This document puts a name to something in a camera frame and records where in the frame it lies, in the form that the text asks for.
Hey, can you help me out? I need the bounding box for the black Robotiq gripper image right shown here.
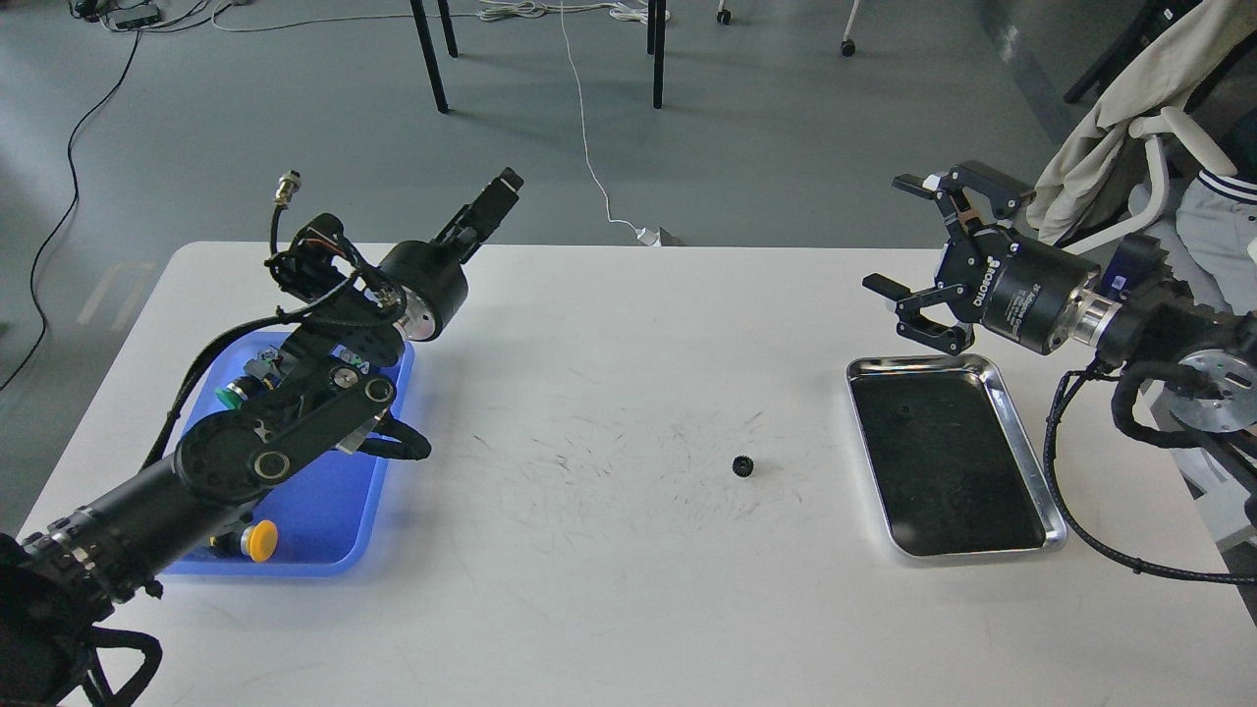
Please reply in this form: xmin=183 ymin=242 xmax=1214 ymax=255
xmin=862 ymin=161 xmax=1101 ymax=356

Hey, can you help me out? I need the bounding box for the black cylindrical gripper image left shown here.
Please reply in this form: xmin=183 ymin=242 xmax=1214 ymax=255
xmin=380 ymin=167 xmax=524 ymax=342

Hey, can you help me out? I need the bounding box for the black robot arm image left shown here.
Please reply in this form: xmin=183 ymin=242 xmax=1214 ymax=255
xmin=3 ymin=169 xmax=522 ymax=706

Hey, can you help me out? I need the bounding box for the silver metal tray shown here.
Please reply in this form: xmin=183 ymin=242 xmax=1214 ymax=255
xmin=846 ymin=354 xmax=1068 ymax=565

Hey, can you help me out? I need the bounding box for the blue plastic tray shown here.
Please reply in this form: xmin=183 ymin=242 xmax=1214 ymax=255
xmin=165 ymin=331 xmax=414 ymax=577

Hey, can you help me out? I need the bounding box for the beige jacket on chair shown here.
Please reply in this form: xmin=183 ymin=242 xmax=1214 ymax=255
xmin=1024 ymin=1 xmax=1256 ymax=243

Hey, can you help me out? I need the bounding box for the black table leg left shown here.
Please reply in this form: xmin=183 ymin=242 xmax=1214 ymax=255
xmin=409 ymin=0 xmax=460 ymax=114

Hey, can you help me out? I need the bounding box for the black table leg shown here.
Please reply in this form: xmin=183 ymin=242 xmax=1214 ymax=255
xmin=409 ymin=0 xmax=460 ymax=114
xmin=646 ymin=0 xmax=667 ymax=109

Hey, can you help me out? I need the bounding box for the green push button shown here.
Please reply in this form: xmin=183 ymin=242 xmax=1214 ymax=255
xmin=214 ymin=348 xmax=283 ymax=408

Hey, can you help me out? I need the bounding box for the black table leg right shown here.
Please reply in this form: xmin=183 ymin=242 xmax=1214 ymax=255
xmin=646 ymin=0 xmax=667 ymax=109

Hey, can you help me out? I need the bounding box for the yellow push button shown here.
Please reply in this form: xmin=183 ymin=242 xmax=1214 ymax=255
xmin=207 ymin=520 xmax=279 ymax=564

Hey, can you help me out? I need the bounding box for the black cable on floor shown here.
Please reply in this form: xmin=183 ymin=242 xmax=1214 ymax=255
xmin=0 ymin=29 xmax=145 ymax=392

